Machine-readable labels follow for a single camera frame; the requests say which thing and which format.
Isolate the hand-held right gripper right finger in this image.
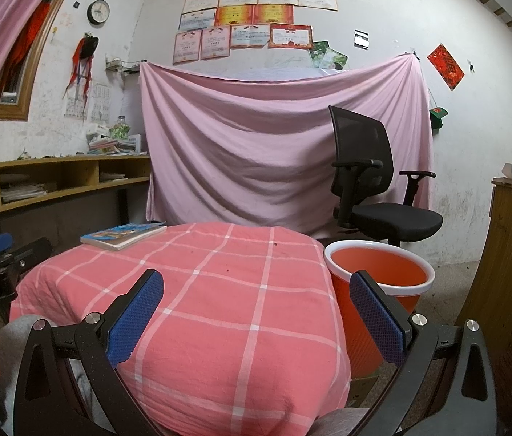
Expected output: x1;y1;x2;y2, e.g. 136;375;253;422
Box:
349;270;497;436

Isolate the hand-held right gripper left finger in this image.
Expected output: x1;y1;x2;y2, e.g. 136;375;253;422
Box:
13;269;165;436

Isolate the orange bucket with white rim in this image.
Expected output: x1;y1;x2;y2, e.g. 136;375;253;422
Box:
323;240;436;375

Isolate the large pile of papers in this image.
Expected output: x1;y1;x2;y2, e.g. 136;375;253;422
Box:
0;183;50;204

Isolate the flat cardboard piece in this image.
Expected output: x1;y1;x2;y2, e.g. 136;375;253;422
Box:
347;366;395;408

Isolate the blue paperback book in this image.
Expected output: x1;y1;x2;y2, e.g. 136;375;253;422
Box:
80;222;168;252

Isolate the wooden desk shelf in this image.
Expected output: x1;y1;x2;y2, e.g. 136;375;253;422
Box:
0;154;152;213

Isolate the pink checked cloth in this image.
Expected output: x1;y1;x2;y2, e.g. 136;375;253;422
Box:
9;222;352;436

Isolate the stack of books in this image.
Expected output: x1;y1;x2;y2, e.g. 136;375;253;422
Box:
87;134;143;156

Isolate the glass jar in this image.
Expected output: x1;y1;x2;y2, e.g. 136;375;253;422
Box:
110;116;130;140

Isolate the wooden cabinet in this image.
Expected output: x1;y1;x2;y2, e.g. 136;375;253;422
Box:
458;177;512;436

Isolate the black office chair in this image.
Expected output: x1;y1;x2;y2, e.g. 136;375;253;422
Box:
328;105;444;247

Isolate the pink hanging sheet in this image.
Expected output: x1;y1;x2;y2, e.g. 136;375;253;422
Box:
139;52;435;238

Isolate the red feather decoration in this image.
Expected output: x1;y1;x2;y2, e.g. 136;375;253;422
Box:
64;33;100;101

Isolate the red cloth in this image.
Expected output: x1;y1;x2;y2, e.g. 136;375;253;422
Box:
0;2;51;101

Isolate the green hanging hat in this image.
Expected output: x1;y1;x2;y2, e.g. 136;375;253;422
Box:
428;106;448;130

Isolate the red diamond paper decoration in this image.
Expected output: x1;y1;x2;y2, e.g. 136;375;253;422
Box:
427;44;465;91

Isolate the green photo print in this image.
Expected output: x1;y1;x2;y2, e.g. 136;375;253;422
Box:
320;48;348;72
309;40;330;62

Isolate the wooden window frame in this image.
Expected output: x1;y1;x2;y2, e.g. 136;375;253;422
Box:
0;0;88;122

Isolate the white wall calendar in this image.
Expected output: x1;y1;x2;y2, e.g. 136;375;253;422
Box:
65;82;111;121

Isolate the metal wall rack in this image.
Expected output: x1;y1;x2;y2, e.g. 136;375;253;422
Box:
105;57;141;75

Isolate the round wall clock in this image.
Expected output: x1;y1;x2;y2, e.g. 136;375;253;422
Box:
88;0;110;25

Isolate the cluster of wall certificates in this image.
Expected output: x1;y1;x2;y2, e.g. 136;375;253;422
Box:
173;0;339;65

